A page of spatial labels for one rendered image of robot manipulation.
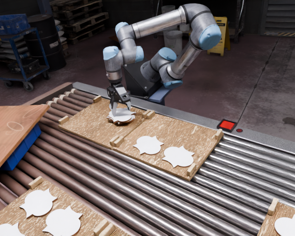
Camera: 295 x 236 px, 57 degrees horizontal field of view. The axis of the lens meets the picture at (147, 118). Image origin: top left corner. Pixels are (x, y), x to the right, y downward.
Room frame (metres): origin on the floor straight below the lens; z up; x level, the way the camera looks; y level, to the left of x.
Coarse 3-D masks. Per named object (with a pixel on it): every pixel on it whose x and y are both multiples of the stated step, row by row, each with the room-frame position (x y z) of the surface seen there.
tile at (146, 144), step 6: (144, 138) 1.05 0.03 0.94; (150, 138) 1.05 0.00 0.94; (138, 144) 1.01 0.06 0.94; (144, 144) 1.01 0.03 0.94; (150, 144) 1.00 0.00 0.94; (156, 144) 0.99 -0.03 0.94; (162, 144) 0.99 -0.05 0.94; (144, 150) 0.96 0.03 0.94; (150, 150) 0.96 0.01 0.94; (156, 150) 0.95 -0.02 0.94
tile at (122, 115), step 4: (120, 108) 1.31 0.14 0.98; (116, 112) 1.27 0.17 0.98; (120, 112) 1.27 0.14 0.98; (124, 112) 1.26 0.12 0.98; (128, 112) 1.26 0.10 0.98; (132, 112) 1.25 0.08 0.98; (108, 116) 1.25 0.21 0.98; (112, 116) 1.24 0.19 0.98; (116, 116) 1.24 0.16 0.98; (120, 116) 1.23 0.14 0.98; (124, 116) 1.23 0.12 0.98; (128, 116) 1.22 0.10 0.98; (116, 120) 1.19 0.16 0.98; (120, 120) 1.19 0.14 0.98; (124, 120) 1.18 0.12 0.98; (128, 120) 1.19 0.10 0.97
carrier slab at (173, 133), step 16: (144, 128) 1.15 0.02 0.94; (160, 128) 1.13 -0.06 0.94; (176, 128) 1.11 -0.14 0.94; (192, 128) 1.09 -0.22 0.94; (208, 128) 1.08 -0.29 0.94; (128, 144) 1.03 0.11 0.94; (176, 144) 0.99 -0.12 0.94; (192, 144) 0.97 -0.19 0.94; (208, 144) 0.96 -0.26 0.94; (144, 160) 0.90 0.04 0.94; (160, 160) 0.89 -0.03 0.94; (176, 176) 0.80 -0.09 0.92; (192, 176) 0.78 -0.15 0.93
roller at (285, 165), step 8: (72, 96) 1.68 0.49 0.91; (80, 96) 1.65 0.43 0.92; (224, 144) 0.96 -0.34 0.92; (232, 144) 0.95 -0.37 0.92; (240, 152) 0.90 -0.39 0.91; (248, 152) 0.89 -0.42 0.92; (256, 152) 0.88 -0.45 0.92; (264, 160) 0.83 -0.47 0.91; (272, 160) 0.82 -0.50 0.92; (280, 160) 0.81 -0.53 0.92; (288, 168) 0.77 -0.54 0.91
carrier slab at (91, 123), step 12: (96, 108) 1.43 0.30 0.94; (108, 108) 1.41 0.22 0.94; (132, 108) 1.37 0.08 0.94; (72, 120) 1.32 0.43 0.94; (84, 120) 1.30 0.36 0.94; (96, 120) 1.29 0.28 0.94; (108, 120) 1.27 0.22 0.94; (144, 120) 1.23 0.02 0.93; (72, 132) 1.21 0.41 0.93; (84, 132) 1.19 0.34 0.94; (96, 132) 1.17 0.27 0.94; (108, 132) 1.16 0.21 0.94; (120, 132) 1.14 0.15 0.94; (108, 144) 1.05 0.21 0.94
